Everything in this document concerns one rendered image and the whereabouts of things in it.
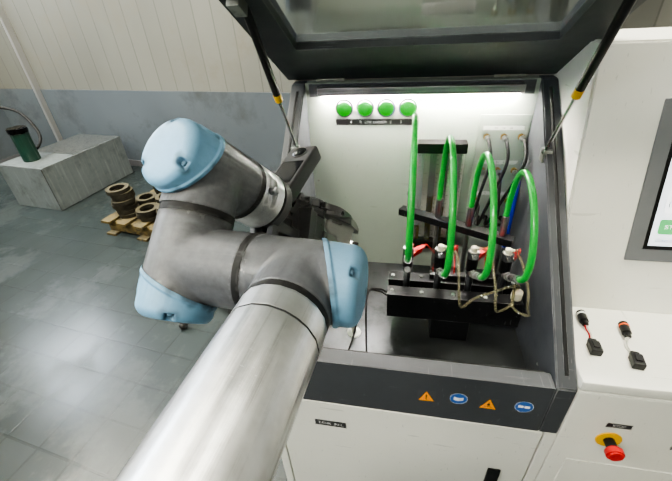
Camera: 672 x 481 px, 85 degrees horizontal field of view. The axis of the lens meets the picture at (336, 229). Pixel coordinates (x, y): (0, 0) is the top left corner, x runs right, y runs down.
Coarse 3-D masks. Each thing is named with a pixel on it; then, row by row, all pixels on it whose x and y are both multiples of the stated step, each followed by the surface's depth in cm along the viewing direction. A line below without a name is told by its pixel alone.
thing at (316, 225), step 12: (288, 192) 47; (288, 204) 47; (300, 204) 52; (312, 204) 53; (276, 216) 46; (288, 216) 50; (300, 216) 52; (312, 216) 52; (324, 216) 55; (252, 228) 48; (264, 228) 50; (276, 228) 47; (288, 228) 49; (300, 228) 52; (312, 228) 52
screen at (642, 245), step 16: (656, 144) 76; (656, 160) 77; (656, 176) 78; (656, 192) 79; (640, 208) 80; (656, 208) 80; (640, 224) 82; (656, 224) 81; (640, 240) 83; (656, 240) 82; (624, 256) 85; (640, 256) 84; (656, 256) 83
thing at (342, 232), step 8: (328, 224) 57; (336, 224) 58; (344, 224) 59; (352, 224) 60; (328, 232) 57; (336, 232) 58; (344, 232) 59; (352, 232) 61; (336, 240) 58; (344, 240) 59
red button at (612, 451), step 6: (600, 438) 81; (606, 438) 81; (612, 438) 80; (618, 438) 80; (600, 444) 82; (606, 444) 80; (612, 444) 79; (606, 450) 79; (612, 450) 78; (618, 450) 77; (606, 456) 79; (612, 456) 78; (618, 456) 78; (624, 456) 78
